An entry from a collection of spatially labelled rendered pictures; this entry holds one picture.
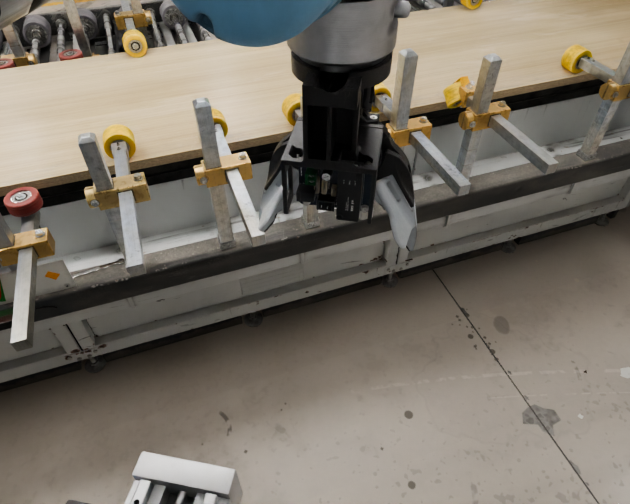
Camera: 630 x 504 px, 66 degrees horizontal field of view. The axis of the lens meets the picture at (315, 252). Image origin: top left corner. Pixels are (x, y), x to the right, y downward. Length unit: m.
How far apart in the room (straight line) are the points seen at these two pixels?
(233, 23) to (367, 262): 1.87
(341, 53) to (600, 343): 2.07
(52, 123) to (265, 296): 0.94
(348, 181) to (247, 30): 0.18
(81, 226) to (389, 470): 1.24
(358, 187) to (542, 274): 2.13
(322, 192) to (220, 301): 1.56
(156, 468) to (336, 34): 0.59
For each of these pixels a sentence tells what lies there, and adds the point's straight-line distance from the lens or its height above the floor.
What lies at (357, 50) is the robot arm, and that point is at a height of 1.53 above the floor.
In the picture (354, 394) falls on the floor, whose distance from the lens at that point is 1.89.
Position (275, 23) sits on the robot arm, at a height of 1.59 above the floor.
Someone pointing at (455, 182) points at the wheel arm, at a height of 0.96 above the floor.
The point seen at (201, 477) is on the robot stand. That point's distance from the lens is 0.72.
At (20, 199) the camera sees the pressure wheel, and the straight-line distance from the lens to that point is 1.39.
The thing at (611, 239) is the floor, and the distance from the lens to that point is 2.80.
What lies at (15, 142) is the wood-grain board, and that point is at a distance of 1.63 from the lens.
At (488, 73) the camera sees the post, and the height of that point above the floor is 1.09.
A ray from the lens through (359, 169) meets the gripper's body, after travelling 0.35.
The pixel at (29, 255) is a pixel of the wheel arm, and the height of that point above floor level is 0.86.
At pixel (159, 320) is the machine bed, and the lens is 1.95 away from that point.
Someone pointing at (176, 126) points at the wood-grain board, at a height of 0.90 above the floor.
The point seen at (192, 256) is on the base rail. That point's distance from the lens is 1.37.
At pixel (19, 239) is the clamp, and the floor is 0.87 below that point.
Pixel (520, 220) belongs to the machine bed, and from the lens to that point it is 2.41.
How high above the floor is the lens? 1.66
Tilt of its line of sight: 46 degrees down
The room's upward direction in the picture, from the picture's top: straight up
